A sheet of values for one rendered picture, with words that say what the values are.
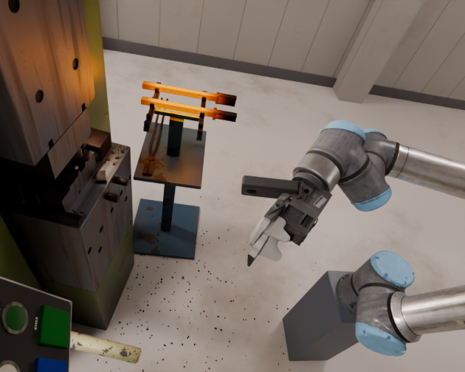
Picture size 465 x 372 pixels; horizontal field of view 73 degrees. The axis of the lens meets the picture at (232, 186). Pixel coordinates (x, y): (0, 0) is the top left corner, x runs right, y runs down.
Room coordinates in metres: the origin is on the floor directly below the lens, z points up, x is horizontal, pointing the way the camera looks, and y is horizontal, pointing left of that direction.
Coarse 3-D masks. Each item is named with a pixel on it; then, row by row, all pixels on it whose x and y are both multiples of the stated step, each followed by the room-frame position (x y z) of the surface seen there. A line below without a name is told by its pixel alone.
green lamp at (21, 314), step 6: (12, 306) 0.15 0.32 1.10; (18, 306) 0.16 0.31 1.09; (6, 312) 0.14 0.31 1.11; (12, 312) 0.14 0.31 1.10; (18, 312) 0.15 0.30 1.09; (24, 312) 0.16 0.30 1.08; (6, 318) 0.13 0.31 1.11; (12, 318) 0.13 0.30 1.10; (18, 318) 0.14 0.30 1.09; (24, 318) 0.15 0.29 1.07; (12, 324) 0.13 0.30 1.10; (18, 324) 0.13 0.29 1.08
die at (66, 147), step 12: (84, 108) 0.65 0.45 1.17; (84, 120) 0.64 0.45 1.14; (72, 132) 0.58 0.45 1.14; (84, 132) 0.63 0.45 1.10; (48, 144) 0.49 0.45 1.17; (60, 144) 0.52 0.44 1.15; (72, 144) 0.57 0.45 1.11; (48, 156) 0.47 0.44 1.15; (60, 156) 0.51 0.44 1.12; (72, 156) 0.56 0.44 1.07; (24, 168) 0.46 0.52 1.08; (36, 168) 0.46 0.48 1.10; (48, 168) 0.47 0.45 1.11; (60, 168) 0.49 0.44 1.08
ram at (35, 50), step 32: (0, 0) 0.46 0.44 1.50; (32, 0) 0.54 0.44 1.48; (64, 0) 0.64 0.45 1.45; (0, 32) 0.44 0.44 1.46; (32, 32) 0.52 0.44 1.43; (64, 32) 0.62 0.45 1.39; (0, 64) 0.42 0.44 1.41; (32, 64) 0.50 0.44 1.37; (64, 64) 0.60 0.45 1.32; (0, 96) 0.42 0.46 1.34; (32, 96) 0.47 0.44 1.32; (64, 96) 0.57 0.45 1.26; (0, 128) 0.41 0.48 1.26; (32, 128) 0.45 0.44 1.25; (64, 128) 0.55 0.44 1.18; (32, 160) 0.42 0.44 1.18
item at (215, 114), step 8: (144, 104) 1.06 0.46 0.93; (160, 104) 1.08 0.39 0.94; (168, 104) 1.09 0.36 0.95; (176, 104) 1.10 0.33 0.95; (184, 104) 1.12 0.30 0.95; (192, 112) 1.11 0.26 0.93; (208, 112) 1.12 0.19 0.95; (216, 112) 1.13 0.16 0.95; (224, 112) 1.15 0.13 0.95; (232, 112) 1.17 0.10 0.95; (232, 120) 1.14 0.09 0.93
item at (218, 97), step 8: (144, 88) 1.17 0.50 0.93; (152, 88) 1.18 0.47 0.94; (160, 88) 1.19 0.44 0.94; (168, 88) 1.20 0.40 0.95; (176, 88) 1.22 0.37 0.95; (192, 96) 1.22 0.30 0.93; (200, 96) 1.23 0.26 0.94; (208, 96) 1.24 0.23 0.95; (216, 96) 1.25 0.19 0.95; (224, 96) 1.26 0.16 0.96; (232, 96) 1.28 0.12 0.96; (224, 104) 1.26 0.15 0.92; (232, 104) 1.27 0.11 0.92
